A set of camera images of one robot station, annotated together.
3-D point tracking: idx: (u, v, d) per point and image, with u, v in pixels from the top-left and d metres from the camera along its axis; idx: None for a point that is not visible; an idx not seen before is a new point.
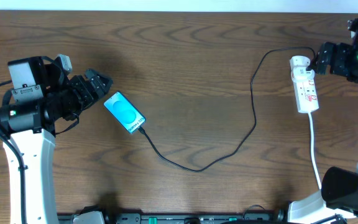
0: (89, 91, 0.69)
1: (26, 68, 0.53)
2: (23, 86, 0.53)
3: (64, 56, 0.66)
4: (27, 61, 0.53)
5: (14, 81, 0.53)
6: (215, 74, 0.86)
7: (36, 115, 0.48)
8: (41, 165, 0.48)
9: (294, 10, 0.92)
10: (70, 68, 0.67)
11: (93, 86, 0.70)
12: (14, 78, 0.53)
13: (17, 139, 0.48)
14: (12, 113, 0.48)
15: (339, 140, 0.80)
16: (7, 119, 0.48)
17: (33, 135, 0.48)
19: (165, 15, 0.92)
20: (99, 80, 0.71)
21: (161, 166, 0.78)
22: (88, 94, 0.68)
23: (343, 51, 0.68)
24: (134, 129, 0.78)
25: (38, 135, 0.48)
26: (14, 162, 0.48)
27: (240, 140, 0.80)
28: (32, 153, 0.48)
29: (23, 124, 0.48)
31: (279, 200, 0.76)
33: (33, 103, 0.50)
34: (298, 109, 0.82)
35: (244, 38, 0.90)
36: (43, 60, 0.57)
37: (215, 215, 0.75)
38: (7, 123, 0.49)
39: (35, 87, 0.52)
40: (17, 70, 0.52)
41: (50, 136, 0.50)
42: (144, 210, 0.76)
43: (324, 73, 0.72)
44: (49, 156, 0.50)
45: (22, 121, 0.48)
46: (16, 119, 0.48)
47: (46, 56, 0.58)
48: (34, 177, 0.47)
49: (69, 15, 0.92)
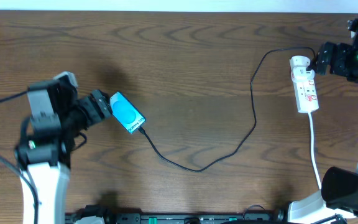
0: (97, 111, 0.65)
1: (44, 97, 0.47)
2: (40, 114, 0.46)
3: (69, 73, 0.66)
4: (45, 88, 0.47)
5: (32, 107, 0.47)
6: (215, 74, 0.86)
7: (55, 149, 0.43)
8: (55, 206, 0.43)
9: (294, 10, 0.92)
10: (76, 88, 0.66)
11: (100, 106, 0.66)
12: (32, 104, 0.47)
13: (33, 173, 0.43)
14: (32, 145, 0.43)
15: (339, 140, 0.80)
16: (25, 150, 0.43)
17: (49, 171, 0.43)
19: (165, 15, 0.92)
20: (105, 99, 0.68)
21: (161, 166, 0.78)
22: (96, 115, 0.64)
23: (343, 51, 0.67)
24: (134, 129, 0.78)
25: (55, 171, 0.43)
26: (28, 198, 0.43)
27: (240, 140, 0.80)
28: (47, 191, 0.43)
29: (44, 157, 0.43)
31: (279, 200, 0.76)
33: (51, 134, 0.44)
34: (298, 109, 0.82)
35: (244, 38, 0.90)
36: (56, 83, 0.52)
37: (215, 215, 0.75)
38: (24, 154, 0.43)
39: (53, 116, 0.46)
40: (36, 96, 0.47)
41: (65, 170, 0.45)
42: (144, 210, 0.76)
43: (323, 73, 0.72)
44: (64, 191, 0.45)
45: (40, 155, 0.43)
46: (36, 151, 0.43)
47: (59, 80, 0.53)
48: (48, 216, 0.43)
49: (69, 15, 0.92)
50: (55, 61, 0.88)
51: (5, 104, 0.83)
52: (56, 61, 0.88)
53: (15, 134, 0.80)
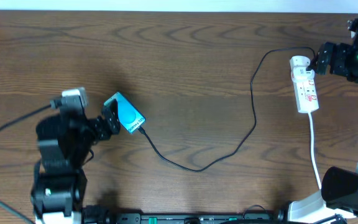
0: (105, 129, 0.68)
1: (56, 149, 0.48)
2: (52, 161, 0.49)
3: (81, 91, 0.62)
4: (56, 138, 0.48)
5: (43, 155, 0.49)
6: (215, 74, 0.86)
7: (69, 196, 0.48)
8: None
9: (293, 10, 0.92)
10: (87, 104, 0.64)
11: (109, 125, 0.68)
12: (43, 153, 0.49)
13: (48, 220, 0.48)
14: (48, 191, 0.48)
15: (339, 139, 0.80)
16: (42, 197, 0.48)
17: (63, 219, 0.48)
19: (165, 15, 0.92)
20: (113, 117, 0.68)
21: (161, 166, 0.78)
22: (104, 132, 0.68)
23: (343, 51, 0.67)
24: (134, 129, 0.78)
25: (69, 219, 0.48)
26: None
27: (240, 140, 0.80)
28: None
29: (58, 204, 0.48)
31: (279, 200, 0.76)
33: (65, 183, 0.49)
34: (298, 109, 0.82)
35: (243, 38, 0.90)
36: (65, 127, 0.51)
37: (215, 215, 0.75)
38: (41, 200, 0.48)
39: (65, 163, 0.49)
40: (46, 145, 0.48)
41: (77, 215, 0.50)
42: (144, 210, 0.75)
43: (323, 73, 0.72)
44: None
45: (56, 201, 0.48)
46: (51, 198, 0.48)
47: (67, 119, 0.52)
48: None
49: (69, 15, 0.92)
50: (55, 61, 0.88)
51: (5, 104, 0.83)
52: (55, 61, 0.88)
53: (15, 134, 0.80)
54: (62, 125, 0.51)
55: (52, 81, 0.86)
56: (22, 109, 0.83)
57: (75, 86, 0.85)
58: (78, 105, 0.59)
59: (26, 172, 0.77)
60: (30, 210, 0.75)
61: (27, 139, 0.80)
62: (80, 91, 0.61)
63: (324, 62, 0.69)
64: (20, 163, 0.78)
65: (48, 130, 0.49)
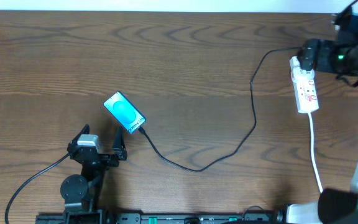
0: (115, 160, 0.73)
1: (81, 208, 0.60)
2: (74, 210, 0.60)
3: (95, 141, 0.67)
4: (82, 195, 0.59)
5: (68, 208, 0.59)
6: (215, 74, 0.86)
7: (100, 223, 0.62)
8: None
9: (293, 11, 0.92)
10: (97, 150, 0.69)
11: (117, 157, 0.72)
12: (69, 205, 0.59)
13: None
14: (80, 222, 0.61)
15: (339, 139, 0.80)
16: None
17: None
19: (165, 15, 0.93)
20: (122, 151, 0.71)
21: (161, 166, 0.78)
22: (113, 163, 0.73)
23: (326, 48, 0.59)
24: (134, 129, 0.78)
25: None
26: None
27: (240, 140, 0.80)
28: None
29: None
31: (280, 200, 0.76)
33: (93, 213, 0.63)
34: (298, 109, 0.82)
35: (243, 38, 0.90)
36: (80, 186, 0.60)
37: (215, 215, 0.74)
38: None
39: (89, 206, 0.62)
40: (72, 201, 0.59)
41: None
42: (144, 210, 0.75)
43: (310, 68, 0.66)
44: None
45: None
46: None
47: (82, 178, 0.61)
48: None
49: (69, 15, 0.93)
50: (55, 61, 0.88)
51: (5, 104, 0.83)
52: (55, 61, 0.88)
53: (15, 134, 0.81)
54: (82, 188, 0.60)
55: (52, 81, 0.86)
56: (22, 109, 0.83)
57: (75, 85, 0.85)
58: (92, 154, 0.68)
59: (26, 172, 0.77)
60: (30, 210, 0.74)
61: (27, 139, 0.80)
62: (96, 140, 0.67)
63: (309, 58, 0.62)
64: (20, 163, 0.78)
65: (71, 194, 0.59)
